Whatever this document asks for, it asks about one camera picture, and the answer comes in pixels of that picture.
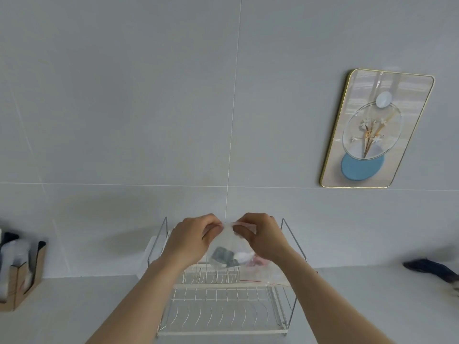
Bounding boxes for person's right hand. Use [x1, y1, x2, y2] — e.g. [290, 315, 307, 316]
[232, 212, 299, 266]

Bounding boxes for person's left hand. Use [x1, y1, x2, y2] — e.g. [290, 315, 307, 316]
[157, 214, 225, 265]

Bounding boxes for clear plastic zip bag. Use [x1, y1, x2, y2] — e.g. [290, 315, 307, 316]
[209, 221, 292, 287]

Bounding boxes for person's right forearm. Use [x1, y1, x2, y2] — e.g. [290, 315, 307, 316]
[278, 254, 395, 344]

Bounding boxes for person's left forearm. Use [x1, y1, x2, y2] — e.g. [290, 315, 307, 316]
[85, 259, 202, 344]

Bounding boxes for white item in bag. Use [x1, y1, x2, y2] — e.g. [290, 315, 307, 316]
[234, 250, 256, 265]

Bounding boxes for grey item in bag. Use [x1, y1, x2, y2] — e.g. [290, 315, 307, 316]
[212, 247, 240, 269]

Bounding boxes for gold framed flower picture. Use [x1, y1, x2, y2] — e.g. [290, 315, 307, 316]
[319, 68, 436, 189]

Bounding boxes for dark blue cloth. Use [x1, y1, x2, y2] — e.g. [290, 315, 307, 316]
[403, 258, 459, 284]

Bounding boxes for brown cardboard box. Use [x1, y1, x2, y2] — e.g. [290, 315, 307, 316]
[0, 241, 48, 313]

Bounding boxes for white plastic bags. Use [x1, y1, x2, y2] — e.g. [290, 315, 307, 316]
[0, 231, 34, 301]

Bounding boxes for white wire dish rack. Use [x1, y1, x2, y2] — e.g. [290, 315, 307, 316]
[138, 216, 320, 338]

